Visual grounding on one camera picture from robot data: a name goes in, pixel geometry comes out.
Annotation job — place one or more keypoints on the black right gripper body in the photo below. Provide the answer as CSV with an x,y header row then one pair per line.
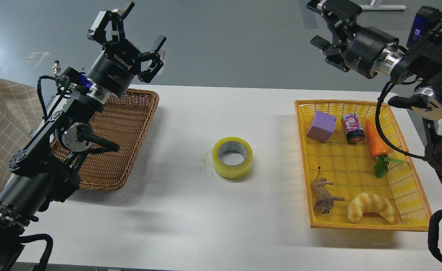
x,y
369,51

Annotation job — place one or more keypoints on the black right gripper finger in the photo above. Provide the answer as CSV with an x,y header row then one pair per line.
x,y
334,53
334,12

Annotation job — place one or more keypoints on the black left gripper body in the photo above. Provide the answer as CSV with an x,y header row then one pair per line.
x,y
115,67

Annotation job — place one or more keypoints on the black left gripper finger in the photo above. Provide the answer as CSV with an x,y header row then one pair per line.
x,y
154,57
115,18

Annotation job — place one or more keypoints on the yellow tape roll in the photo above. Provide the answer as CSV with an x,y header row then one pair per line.
x,y
232,158

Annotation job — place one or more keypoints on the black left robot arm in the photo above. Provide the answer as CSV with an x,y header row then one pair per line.
x,y
47,168

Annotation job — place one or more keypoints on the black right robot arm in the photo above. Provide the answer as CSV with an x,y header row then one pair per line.
x,y
422,58

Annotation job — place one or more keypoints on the white stand base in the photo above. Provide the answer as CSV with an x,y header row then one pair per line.
x,y
377,5

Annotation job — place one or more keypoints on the brown wicker basket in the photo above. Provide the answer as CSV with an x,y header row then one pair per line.
x,y
124,121

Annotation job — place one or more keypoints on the purple foam cube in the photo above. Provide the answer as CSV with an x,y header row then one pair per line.
x,y
322,126

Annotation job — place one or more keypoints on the small drink can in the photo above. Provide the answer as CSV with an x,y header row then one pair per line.
x,y
353,128

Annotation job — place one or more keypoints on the toy carrot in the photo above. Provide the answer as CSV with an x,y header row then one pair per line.
x,y
378,150

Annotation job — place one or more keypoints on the beige checkered cloth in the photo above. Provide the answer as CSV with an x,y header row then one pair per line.
x,y
20,114

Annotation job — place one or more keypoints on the yellow plastic basket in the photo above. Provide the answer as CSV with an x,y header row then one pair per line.
x,y
350,168

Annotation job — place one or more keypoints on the toy lion figure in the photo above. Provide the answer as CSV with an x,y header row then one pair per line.
x,y
324,200

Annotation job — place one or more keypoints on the toy croissant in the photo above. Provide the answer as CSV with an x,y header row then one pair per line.
x,y
367,202

